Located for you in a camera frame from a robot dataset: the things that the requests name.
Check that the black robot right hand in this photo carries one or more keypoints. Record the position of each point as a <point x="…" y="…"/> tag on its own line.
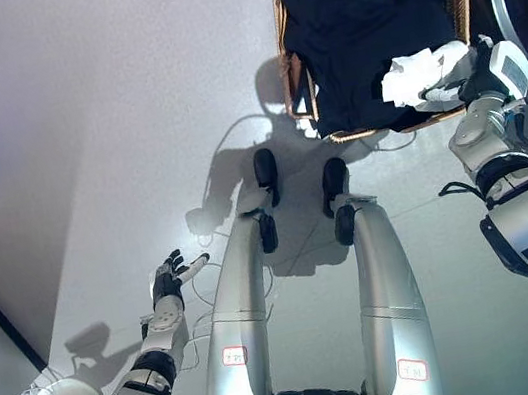
<point x="477" y="75"/>

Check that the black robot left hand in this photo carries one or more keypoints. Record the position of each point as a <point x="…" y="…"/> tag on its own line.
<point x="169" y="281"/>

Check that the white cloth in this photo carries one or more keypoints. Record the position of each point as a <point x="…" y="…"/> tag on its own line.
<point x="409" y="79"/>

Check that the black garment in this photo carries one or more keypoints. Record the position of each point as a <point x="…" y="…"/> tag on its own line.
<point x="357" y="29"/>

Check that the silver robot right leg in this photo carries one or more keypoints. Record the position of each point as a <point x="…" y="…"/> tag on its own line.
<point x="386" y="288"/>

